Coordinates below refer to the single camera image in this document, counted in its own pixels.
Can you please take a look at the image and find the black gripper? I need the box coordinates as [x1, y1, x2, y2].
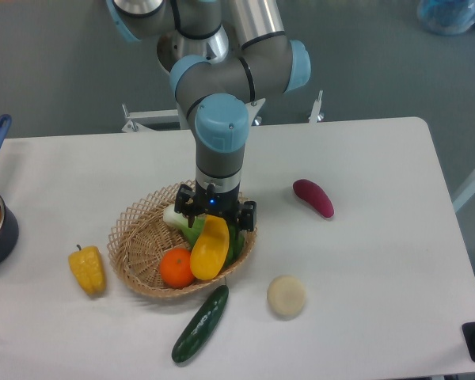
[174, 182, 257, 232]

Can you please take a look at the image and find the yellow mango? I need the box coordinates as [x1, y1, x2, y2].
[190, 215, 230, 280]

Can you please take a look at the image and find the purple sweet potato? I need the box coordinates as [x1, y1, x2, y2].
[292, 179, 335, 219]

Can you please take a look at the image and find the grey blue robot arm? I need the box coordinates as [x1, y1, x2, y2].
[107, 1, 311, 231]

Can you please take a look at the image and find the woven wicker basket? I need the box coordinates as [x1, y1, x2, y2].
[108, 183, 257, 299]

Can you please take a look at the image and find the green white bok choy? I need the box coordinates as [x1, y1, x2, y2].
[163, 204, 245, 268]

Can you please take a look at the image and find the orange fruit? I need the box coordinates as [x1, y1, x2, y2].
[159, 248, 195, 289]

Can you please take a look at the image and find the dark green cucumber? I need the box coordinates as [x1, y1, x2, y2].
[171, 284, 230, 364]

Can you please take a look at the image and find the yellow bell pepper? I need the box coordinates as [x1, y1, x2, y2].
[68, 245, 107, 296]

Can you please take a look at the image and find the blue plastic bag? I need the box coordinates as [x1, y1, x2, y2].
[416, 1, 475, 36]

